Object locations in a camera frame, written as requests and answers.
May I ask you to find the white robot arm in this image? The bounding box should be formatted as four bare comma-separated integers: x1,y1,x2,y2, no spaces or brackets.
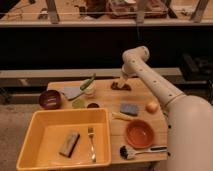
119,46,213,171

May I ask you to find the orange bowl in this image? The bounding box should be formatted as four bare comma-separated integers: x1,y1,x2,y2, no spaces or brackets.
124,119,154,148

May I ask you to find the purple bowl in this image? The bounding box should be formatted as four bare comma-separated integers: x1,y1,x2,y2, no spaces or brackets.
39,90,62,110

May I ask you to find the blue sponge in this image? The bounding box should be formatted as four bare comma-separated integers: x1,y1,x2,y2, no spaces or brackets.
120,103,139,116

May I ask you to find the white cup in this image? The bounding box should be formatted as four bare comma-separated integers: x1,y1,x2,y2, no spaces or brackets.
84,83,96,98

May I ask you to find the green cucumber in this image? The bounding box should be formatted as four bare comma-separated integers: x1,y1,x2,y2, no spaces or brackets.
80,73,96,91

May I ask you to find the yellow banana piece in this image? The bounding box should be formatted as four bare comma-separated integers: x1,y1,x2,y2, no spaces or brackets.
112,112,133,121

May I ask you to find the small dark cup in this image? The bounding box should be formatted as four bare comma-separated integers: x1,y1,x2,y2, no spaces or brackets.
87,103,100,108

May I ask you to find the yellow onion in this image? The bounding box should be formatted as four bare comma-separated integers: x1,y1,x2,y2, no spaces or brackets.
145,101,159,114

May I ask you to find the green lime slice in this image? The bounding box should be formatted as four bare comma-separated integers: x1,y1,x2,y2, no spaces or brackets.
72,99,85,109

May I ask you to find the wooden table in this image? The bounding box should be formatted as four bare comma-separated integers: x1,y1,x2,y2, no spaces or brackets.
46,77,179,166

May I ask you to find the silver fork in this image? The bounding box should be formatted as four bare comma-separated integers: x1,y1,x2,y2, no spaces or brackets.
88,127,96,163

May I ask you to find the black dish brush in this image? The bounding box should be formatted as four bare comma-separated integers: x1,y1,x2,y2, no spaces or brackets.
120,145,167,160

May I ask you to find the wooden block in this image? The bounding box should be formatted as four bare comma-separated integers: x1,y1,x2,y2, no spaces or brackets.
59,131,80,157

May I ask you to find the yellow plastic tub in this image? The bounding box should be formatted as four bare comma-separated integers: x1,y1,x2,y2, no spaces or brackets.
16,108,111,171

